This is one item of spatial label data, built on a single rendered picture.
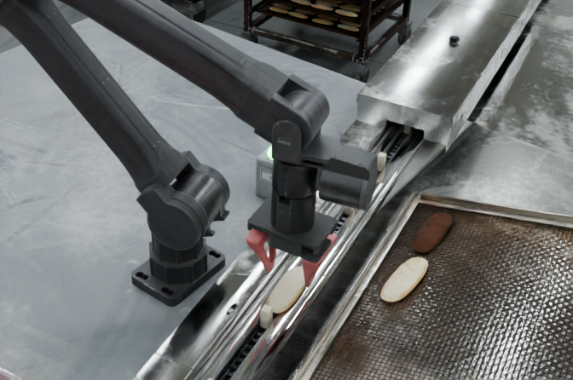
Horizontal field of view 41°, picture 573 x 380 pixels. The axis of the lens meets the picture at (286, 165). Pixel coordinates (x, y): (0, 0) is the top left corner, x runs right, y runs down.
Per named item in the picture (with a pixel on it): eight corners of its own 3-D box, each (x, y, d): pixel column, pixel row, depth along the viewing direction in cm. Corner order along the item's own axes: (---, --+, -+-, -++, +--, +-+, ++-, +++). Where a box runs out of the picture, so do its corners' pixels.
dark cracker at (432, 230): (433, 212, 116) (432, 206, 116) (457, 217, 114) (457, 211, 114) (405, 250, 109) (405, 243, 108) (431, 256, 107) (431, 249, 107)
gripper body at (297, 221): (269, 206, 106) (270, 161, 102) (337, 230, 102) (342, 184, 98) (245, 233, 101) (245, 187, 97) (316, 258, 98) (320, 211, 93)
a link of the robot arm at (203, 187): (172, 220, 114) (154, 242, 109) (169, 163, 108) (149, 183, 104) (229, 236, 111) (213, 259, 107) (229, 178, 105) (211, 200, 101)
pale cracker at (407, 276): (409, 256, 108) (409, 250, 107) (435, 263, 106) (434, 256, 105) (373, 297, 101) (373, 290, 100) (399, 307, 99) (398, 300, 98)
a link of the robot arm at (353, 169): (298, 84, 95) (272, 118, 88) (389, 104, 92) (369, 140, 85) (294, 165, 102) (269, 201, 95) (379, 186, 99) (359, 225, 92)
